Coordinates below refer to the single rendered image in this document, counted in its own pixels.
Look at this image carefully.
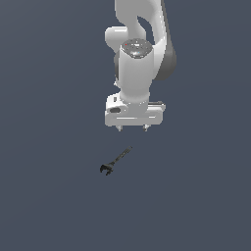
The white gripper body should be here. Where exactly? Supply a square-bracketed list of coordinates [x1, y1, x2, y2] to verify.
[104, 93, 167, 128]

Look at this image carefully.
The small black wrench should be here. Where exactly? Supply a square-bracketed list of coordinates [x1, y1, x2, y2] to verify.
[99, 146, 133, 176]

